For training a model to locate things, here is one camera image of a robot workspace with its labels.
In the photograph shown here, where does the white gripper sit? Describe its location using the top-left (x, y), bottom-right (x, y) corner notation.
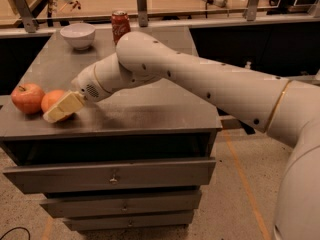
top-left (57, 65), bottom-right (102, 116)

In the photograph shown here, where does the orange fruit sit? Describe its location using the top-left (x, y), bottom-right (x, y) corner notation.
top-left (41, 90), bottom-right (70, 123)

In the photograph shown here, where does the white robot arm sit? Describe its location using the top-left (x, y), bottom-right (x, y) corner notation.
top-left (44, 32), bottom-right (320, 240)

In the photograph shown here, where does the red apple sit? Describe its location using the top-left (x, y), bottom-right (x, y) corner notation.
top-left (11, 83), bottom-right (45, 114)

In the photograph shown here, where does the grey top drawer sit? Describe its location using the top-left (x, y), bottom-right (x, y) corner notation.
top-left (3, 158), bottom-right (216, 194)

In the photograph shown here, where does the grey drawer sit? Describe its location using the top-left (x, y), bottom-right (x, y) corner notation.
top-left (63, 210), bottom-right (194, 231)
top-left (40, 190), bottom-right (202, 218)
top-left (3, 158), bottom-right (216, 194)

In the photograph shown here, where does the white ceramic bowl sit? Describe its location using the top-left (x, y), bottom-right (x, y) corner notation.
top-left (60, 23), bottom-right (96, 50)

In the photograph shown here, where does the grey drawer cabinet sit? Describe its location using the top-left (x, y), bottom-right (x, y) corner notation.
top-left (0, 26), bottom-right (223, 233)

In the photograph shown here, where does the red cola can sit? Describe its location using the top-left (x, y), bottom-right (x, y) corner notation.
top-left (111, 10), bottom-right (131, 44)

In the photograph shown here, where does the grey middle drawer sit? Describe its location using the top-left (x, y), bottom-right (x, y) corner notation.
top-left (40, 190), bottom-right (202, 218)

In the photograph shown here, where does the grey bottom drawer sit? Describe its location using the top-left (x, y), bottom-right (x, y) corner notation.
top-left (63, 210), bottom-right (194, 231)

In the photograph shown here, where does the clear sanitizer pump bottle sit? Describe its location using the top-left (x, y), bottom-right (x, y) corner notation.
top-left (245, 61), bottom-right (252, 69)

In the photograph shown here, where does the left metal bracket post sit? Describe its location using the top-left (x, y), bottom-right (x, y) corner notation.
top-left (13, 0), bottom-right (38, 33)

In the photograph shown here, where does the black floor cable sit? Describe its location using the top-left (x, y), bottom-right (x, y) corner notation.
top-left (0, 226), bottom-right (32, 240)

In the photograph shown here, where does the middle metal bracket post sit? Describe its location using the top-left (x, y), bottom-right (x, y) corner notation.
top-left (137, 0), bottom-right (148, 27)

